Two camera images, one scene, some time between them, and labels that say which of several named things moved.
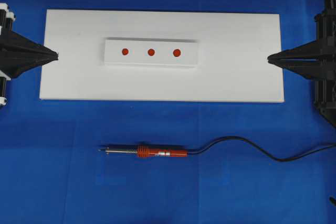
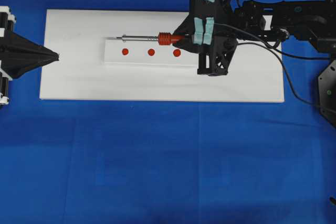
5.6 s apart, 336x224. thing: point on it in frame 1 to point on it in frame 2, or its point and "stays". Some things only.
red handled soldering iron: (144, 151) to (162, 38)
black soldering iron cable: (283, 159) to (269, 45)
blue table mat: (51, 171) stays
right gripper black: (316, 60) to (211, 27)
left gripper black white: (17, 53) stays
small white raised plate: (151, 52) stays
